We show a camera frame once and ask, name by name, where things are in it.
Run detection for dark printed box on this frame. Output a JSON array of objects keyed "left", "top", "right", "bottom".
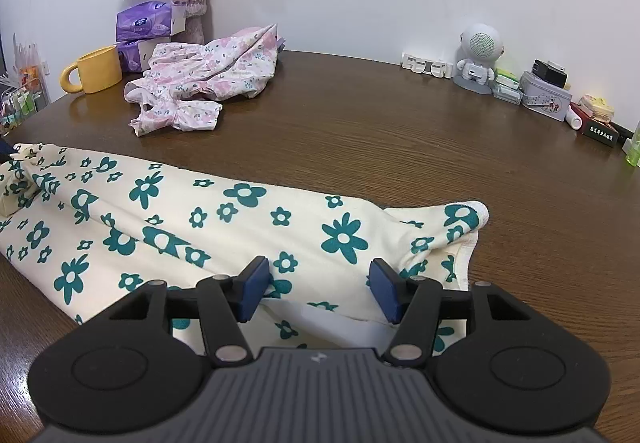
[{"left": 575, "top": 104, "right": 632, "bottom": 149}]

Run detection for cream teal floral garment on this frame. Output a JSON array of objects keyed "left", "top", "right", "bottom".
[{"left": 0, "top": 142, "right": 490, "bottom": 356}]

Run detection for green bottle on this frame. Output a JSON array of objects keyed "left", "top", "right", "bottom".
[{"left": 625, "top": 120, "right": 640, "bottom": 166}]

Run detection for small purple tissue pack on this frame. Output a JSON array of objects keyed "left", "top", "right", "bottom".
[{"left": 116, "top": 39, "right": 157, "bottom": 74}]

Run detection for clear desk organizer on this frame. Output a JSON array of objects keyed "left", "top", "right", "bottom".
[{"left": 0, "top": 33, "right": 51, "bottom": 134}]

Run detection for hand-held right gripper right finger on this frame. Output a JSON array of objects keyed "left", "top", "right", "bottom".
[{"left": 368, "top": 257, "right": 535, "bottom": 368}]

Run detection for white power strip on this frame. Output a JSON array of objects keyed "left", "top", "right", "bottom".
[{"left": 401, "top": 52, "right": 453, "bottom": 79}]

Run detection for white robot-shaped speaker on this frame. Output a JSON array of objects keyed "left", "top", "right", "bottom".
[{"left": 452, "top": 23, "right": 503, "bottom": 95}]

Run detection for yellow mug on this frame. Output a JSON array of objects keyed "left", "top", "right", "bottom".
[{"left": 60, "top": 46, "right": 123, "bottom": 95}]

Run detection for large purple tissue pack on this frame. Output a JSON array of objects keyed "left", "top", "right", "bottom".
[{"left": 116, "top": 0, "right": 187, "bottom": 42}]

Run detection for yellow wrapped item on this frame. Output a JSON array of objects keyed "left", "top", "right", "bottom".
[{"left": 579, "top": 94, "right": 615, "bottom": 121}]

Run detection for black charger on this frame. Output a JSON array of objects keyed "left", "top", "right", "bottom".
[{"left": 532, "top": 59, "right": 570, "bottom": 89}]

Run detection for green white packets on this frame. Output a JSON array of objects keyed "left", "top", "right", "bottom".
[{"left": 492, "top": 68, "right": 523, "bottom": 104}]

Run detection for pink floral garment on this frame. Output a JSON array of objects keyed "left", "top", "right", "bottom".
[{"left": 124, "top": 23, "right": 286, "bottom": 136}]

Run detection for grey tin box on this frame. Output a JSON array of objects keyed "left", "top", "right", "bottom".
[{"left": 519, "top": 72, "right": 573, "bottom": 123}]

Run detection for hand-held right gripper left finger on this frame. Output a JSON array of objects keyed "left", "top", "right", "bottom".
[{"left": 106, "top": 255, "right": 272, "bottom": 369}]

